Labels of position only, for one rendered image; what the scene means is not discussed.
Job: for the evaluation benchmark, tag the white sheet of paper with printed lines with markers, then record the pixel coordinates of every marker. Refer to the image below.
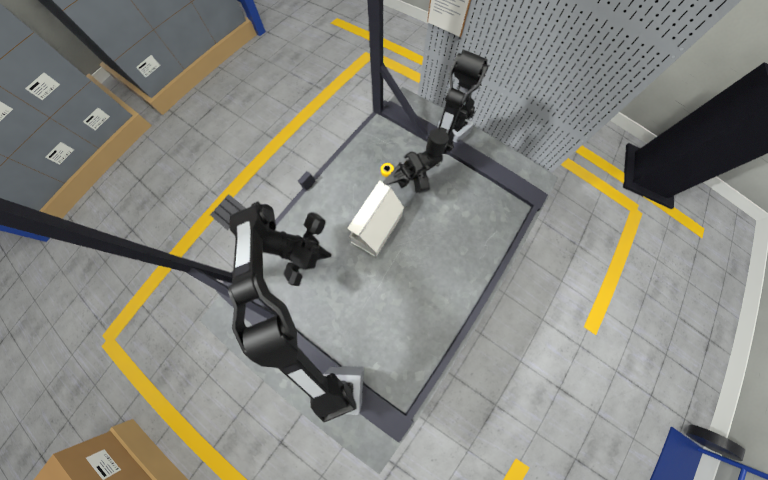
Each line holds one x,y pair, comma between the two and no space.
448,14

